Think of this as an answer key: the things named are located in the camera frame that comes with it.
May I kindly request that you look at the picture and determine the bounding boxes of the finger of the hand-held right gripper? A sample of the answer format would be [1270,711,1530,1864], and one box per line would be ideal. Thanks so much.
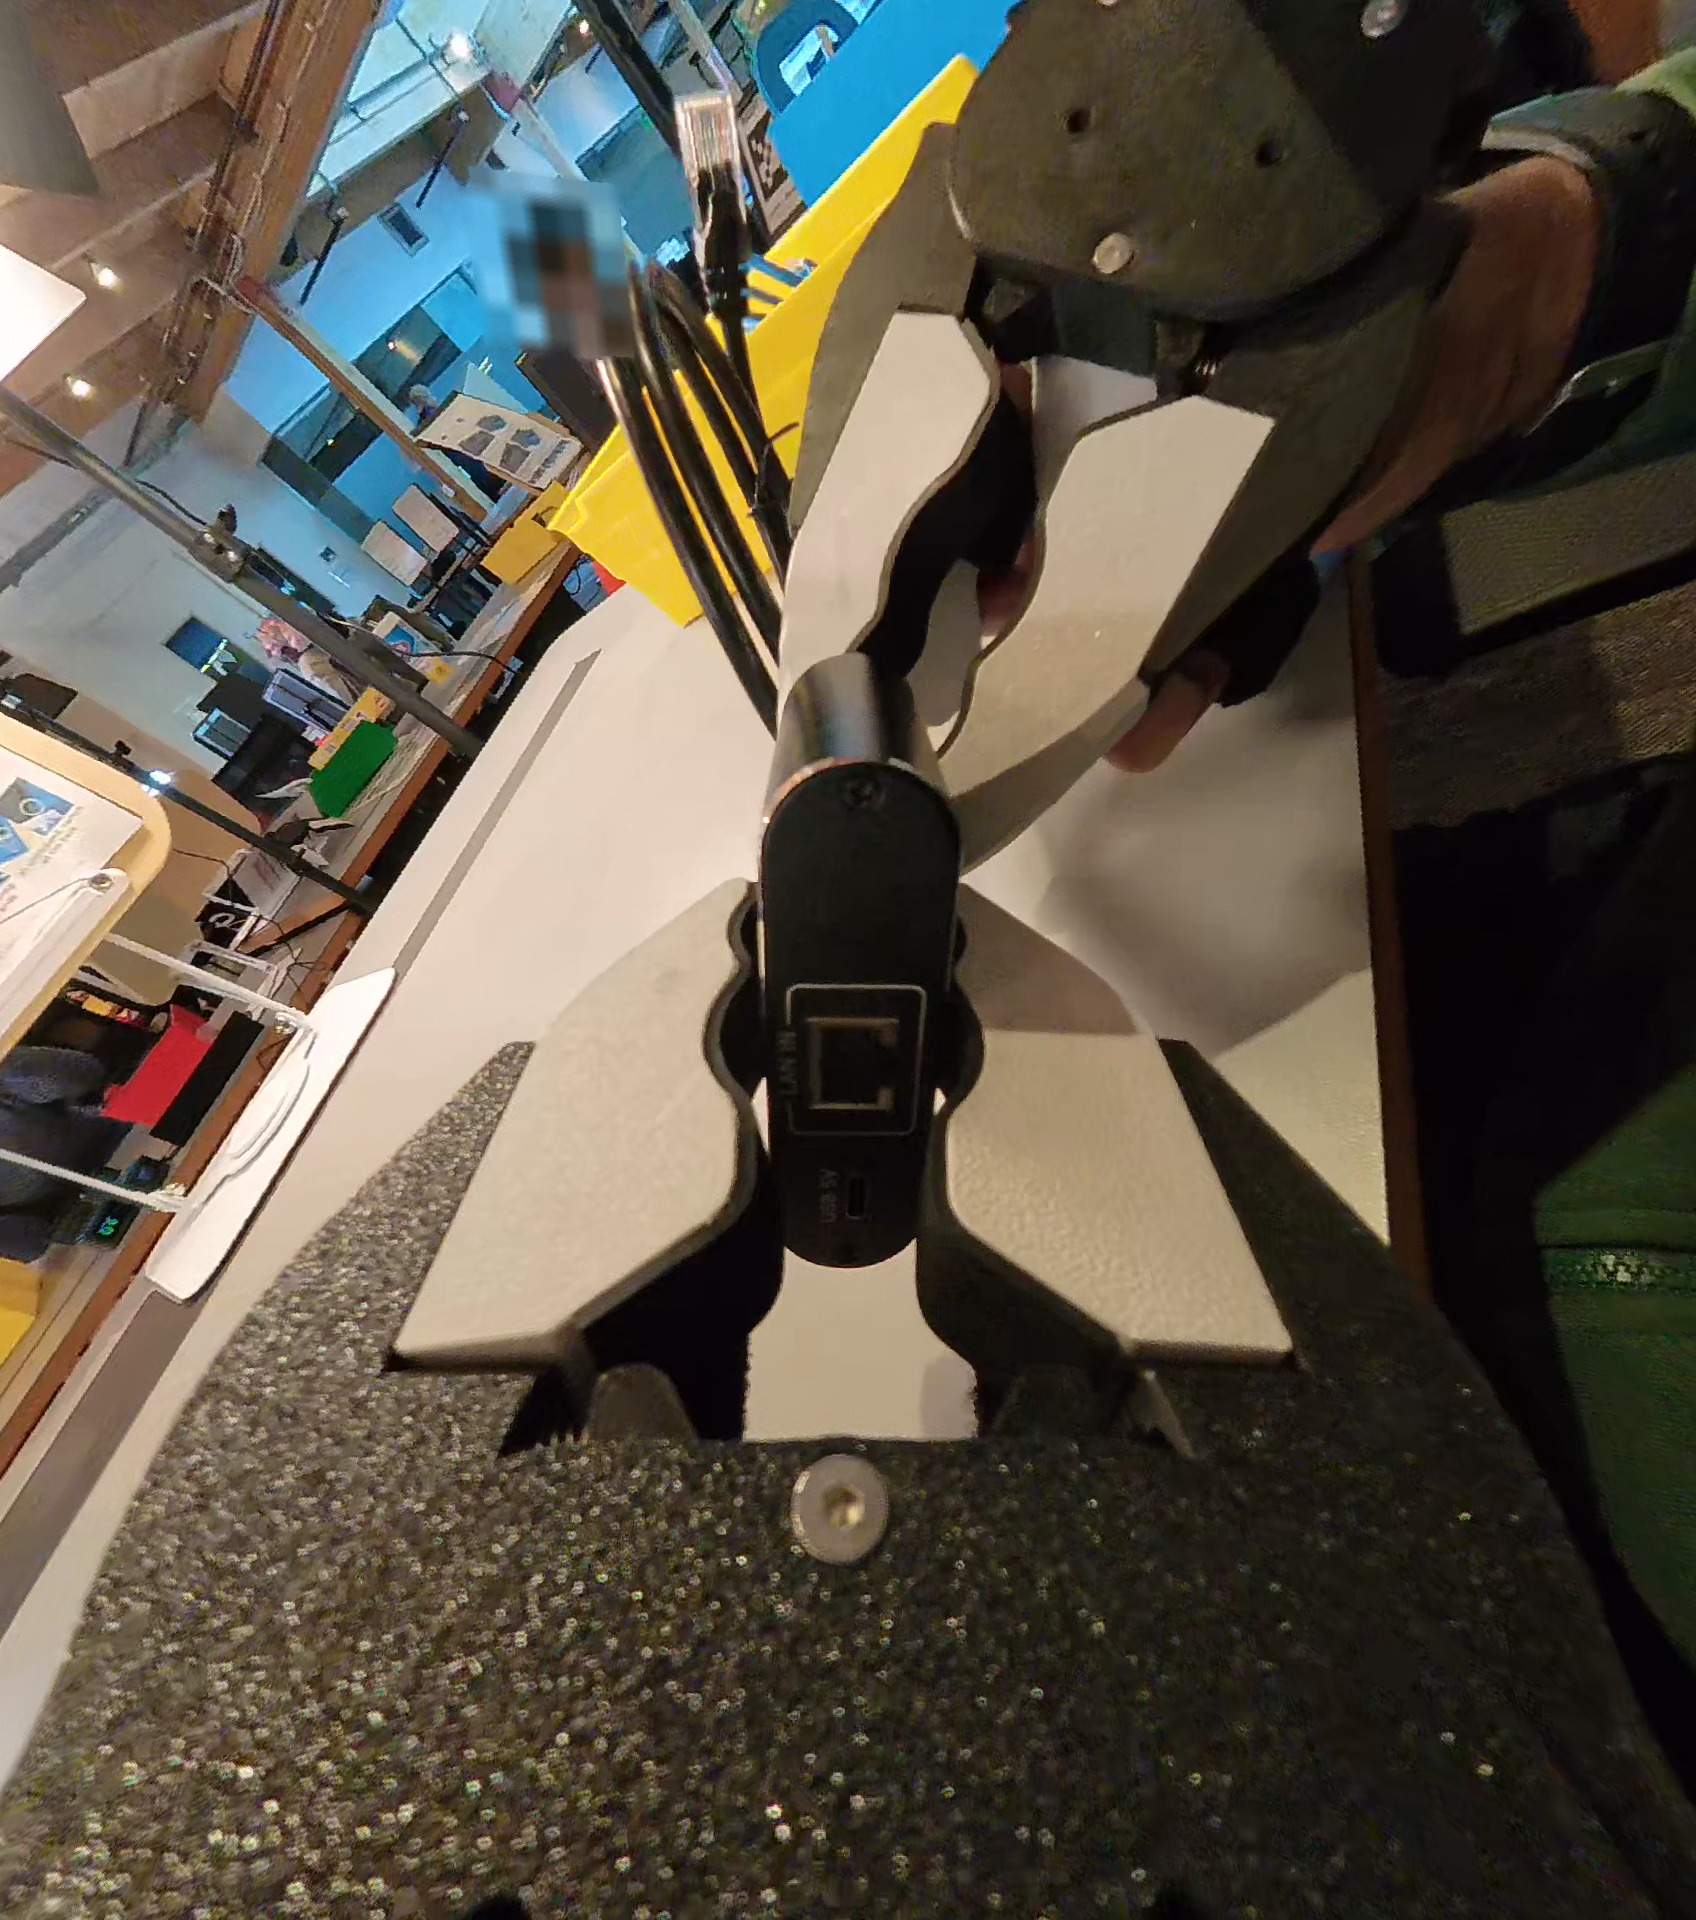
[777,306,1040,692]
[938,365,1287,872]

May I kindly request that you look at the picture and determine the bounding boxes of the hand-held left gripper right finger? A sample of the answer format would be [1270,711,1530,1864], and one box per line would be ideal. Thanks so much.
[920,894,1295,1376]

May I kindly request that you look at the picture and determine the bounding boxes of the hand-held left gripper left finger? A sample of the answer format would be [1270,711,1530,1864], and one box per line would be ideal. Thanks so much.
[391,885,782,1376]

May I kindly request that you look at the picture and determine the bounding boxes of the black ethernet cable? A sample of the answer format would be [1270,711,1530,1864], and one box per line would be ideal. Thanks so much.
[594,90,797,737]

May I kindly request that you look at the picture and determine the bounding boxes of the yellow plastic bin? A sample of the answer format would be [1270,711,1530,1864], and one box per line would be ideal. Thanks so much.
[548,54,987,631]

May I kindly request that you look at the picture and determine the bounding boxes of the black ethernet adapter hub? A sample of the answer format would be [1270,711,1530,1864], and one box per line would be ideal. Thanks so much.
[758,653,971,1262]

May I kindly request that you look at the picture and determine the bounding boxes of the person's right hand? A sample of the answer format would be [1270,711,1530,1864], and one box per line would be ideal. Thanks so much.
[1104,149,1606,776]

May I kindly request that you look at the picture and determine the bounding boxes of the blue plastic bins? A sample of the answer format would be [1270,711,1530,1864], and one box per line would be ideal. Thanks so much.
[758,0,1016,211]

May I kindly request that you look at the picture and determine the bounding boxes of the white sign board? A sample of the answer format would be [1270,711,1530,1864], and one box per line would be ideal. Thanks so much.
[422,390,587,498]

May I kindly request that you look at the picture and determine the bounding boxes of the red plastic bin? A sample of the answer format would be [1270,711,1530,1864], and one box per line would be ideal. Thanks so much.
[98,1006,221,1135]

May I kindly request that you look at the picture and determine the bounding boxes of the black metal pole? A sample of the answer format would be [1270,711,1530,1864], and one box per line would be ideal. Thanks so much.
[0,390,476,751]

